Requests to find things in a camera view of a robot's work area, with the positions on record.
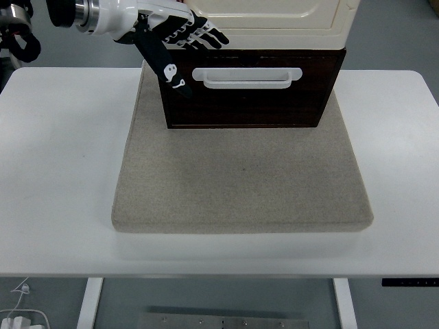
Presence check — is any black table control panel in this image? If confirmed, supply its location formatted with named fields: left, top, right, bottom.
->
left=381, top=278, right=439, bottom=287

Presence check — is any white table leg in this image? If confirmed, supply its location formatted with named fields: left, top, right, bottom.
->
left=75, top=277, right=104, bottom=329
left=332, top=278, right=358, bottom=329

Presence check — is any grey metal plate with screws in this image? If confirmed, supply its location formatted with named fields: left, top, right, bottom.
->
left=137, top=311, right=311, bottom=329

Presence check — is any dark brown wooden drawer housing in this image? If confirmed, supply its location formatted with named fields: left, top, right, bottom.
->
left=153, top=47, right=347, bottom=130

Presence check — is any thin white cable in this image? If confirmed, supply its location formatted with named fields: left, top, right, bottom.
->
left=0, top=276, right=32, bottom=321

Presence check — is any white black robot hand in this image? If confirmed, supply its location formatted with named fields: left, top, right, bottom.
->
left=89, top=0, right=230, bottom=99

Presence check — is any beige fabric mat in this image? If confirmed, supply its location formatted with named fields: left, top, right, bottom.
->
left=111, top=56, right=375, bottom=236

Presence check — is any white drawer handle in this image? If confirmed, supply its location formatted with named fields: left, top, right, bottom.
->
left=191, top=66, right=304, bottom=90

